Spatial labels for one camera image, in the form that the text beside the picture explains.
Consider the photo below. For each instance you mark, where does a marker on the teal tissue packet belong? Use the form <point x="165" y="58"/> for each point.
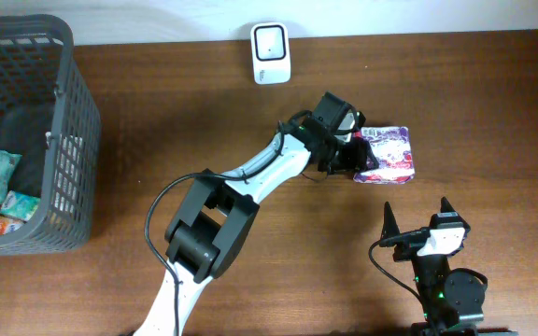
<point x="19" y="206"/>

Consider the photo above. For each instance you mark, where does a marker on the purple tissue pack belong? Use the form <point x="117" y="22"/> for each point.
<point x="392" y="150"/>

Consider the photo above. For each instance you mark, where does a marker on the white barcode scanner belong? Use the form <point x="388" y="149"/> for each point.
<point x="270" y="49"/>

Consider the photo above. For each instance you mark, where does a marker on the grey plastic mesh basket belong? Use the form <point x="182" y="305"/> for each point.
<point x="48" y="116"/>

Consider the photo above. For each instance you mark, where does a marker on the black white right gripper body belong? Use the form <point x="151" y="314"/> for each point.
<point x="405" y="251"/>

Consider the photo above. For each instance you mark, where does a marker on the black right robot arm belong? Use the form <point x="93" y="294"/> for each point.
<point x="451" y="299"/>

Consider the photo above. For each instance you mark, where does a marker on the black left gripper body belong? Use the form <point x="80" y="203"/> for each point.
<point x="345" y="151"/>

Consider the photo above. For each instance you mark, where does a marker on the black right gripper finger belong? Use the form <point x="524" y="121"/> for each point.
<point x="445" y="206"/>
<point x="390" y="227"/>

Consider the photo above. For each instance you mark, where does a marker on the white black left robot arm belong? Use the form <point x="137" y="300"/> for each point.
<point x="212" y="223"/>

